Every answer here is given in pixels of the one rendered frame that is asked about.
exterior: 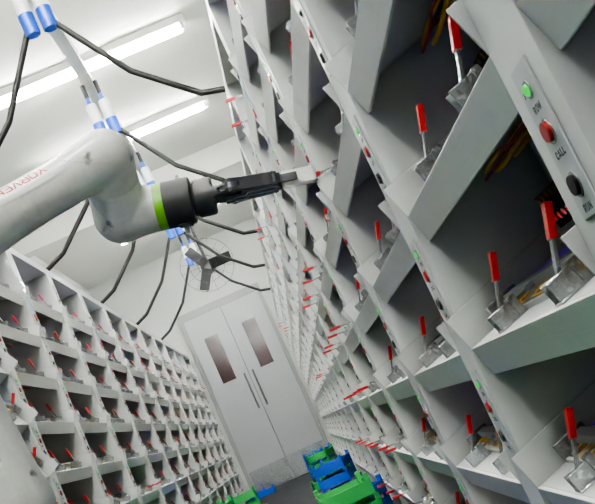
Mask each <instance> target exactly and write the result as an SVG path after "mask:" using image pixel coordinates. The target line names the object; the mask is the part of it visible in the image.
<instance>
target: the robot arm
mask: <svg viewBox="0 0 595 504"><path fill-rule="evenodd" d="M315 182H317V176H316V172H315V167H314V165H309V166H304V167H300V168H295V169H291V170H286V171H282V172H276V171H271V172H265V173H259V174H253V175H247V176H241V177H233V178H227V179H225V181H222V184H218V185H215V186H213V183H212V180H211V178H210V177H204V178H199V179H195V180H193V181H192V183H191V184H190V181H189V179H188V178H187V177H183V178H179V176H178V175H175V179H174V180H169V181H165V182H160V183H155V184H151V185H145V186H143V185H141V183H140V181H139V178H138V174H137V170H136V166H135V161H134V156H133V151H132V148H131V146H130V144H129V142H128V141H127V139H126V138H125V137H124V136H123V135H121V134H120V133H118V132H116V131H114V130H111V129H96V130H92V131H90V132H88V133H87V134H85V135H84V136H83V137H81V138H80V139H79V140H77V141H76V142H75V143H73V144H72V145H71V146H69V147H68V148H67V149H65V150H64V151H62V152H61V153H60V154H58V155H57V156H56V157H54V158H51V159H50V160H48V161H47V162H45V163H43V164H42V165H40V166H39V167H37V168H35V169H33V170H32V171H30V172H28V173H27V174H25V175H23V176H21V177H20V178H18V179H16V180H14V181H12V182H10V183H9V184H7V185H5V186H3V187H1V188H0V256H1V255H2V254H3V253H4V252H6V251H7V250H9V249H10V248H11V247H13V246H14V245H15V244H17V243H18V242H20V241H21V240H22V239H24V238H25V237H27V236H28V235H30V234H31V233H32V232H34V231H35V230H37V229H38V228H40V227H41V226H43V225H45V224H46V223H48V222H49V221H51V220H52V219H54V218H56V217H57V216H59V215H61V214H62V213H64V212H66V211H67V210H69V209H71V208H73V207H74V206H76V205H78V204H80V202H81V203H82V201H84V200H85V199H87V198H88V199H89V203H90V207H91V211H92V215H93V220H94V224H95V227H96V229H97V230H98V232H99V233H100V234H101V235H102V236H103V237H104V238H105V239H107V240H109V241H111V242H114V243H118V244H126V243H130V242H133V241H136V240H138V239H140V238H142V237H145V236H147V235H150V234H153V233H156V232H160V231H164V230H169V229H174V228H178V227H180V228H185V231H186V234H190V233H191V231H190V226H194V225H195V224H196V223H197V222H198V215H199V216H200V217H202V218H203V217H208V216H213V215H217V214H218V206H217V204H218V203H227V204H237V203H240V202H243V201H246V200H250V199H254V198H258V197H262V196H266V195H270V194H273V193H278V192H279V190H281V189H287V188H292V187H297V186H301V185H306V184H311V183H315ZM0 504H56V498H55V494H54V491H53V489H52V487H51V485H50V484H49V482H48V480H47V479H46V477H45V476H44V474H43V472H42V471H41V469H40V467H39V466H38V464H37V462H36V461H35V459H34V457H33V456H32V454H31V452H30V450H29V449H28V447H27V445H26V443H25V442H24V440H23V438H22V436H21V434H20V433H19V431H18V429H17V427H16V425H15V423H14V421H13V419H12V417H11V415H10V413H9V411H8V409H7V407H6V405H5V403H4V401H3V399H2V397H1V395H0Z"/></svg>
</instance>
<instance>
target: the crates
mask: <svg viewBox="0 0 595 504"><path fill-rule="evenodd" d="M327 444H328V446H327V447H324V448H321V447H320V448H319V450H318V451H315V452H314V450H311V451H312V453H311V454H309V455H307V456H305V454H304V455H302V456H303V458H304V461H305V464H306V467H307V469H308V471H309V473H310V475H311V477H312V479H314V478H315V480H316V481H317V482H316V483H313V481H312V482H310V484H311V486H312V488H313V493H314V496H315V498H316V500H317V503H318V504H393V501H392V499H391V497H390V495H389V494H386V492H388V491H387V488H386V486H385V485H384V486H382V487H379V488H378V485H381V484H383V483H384V481H383V479H382V477H381V475H380V473H379V474H376V475H375V477H376V479H377V481H374V482H371V480H370V478H369V476H368V474H367V472H366V473H363V474H362V476H361V475H360V472H359V471H357V470H356V468H355V465H354V463H353V461H352V458H351V456H350V454H349V452H348V449H346V450H344V451H345V455H342V456H341V455H340V454H339V455H337V454H336V452H335V450H334V448H333V446H332V444H330V443H327ZM349 463H350V464H349ZM308 464H309V465H308ZM346 465H349V467H347V468H346ZM341 468H342V470H340V469H341ZM339 470H340V471H339ZM353 476H355V478H353V479H352V477H353ZM347 480H349V481H347ZM345 481H347V482H345ZM342 482H344V483H342ZM340 483H342V484H340ZM338 484H340V485H338ZM336 485H338V486H336ZM271 486H272V487H269V488H266V489H265V488H264V487H262V489H263V490H262V491H260V492H259V491H257V492H256V490H255V488H254V486H253V485H251V490H248V491H246V492H244V493H242V494H240V495H238V496H236V497H233V498H232V496H231V495H230V496H228V497H227V499H228V500H227V501H225V502H223V500H221V501H217V504H241V503H243V502H245V501H247V500H250V502H248V503H246V504H260V501H259V499H261V498H263V497H265V496H267V495H269V494H271V493H273V492H275V491H276V489H275V487H274V484H271ZM333 486H335V487H333ZM329 488H330V490H329V491H328V492H326V490H327V489H329ZM320 489H321V492H323V493H320V494H319V492H318V490H320ZM382 493H383V495H384V497H383V498H381V497H380V495H381V494H382Z"/></svg>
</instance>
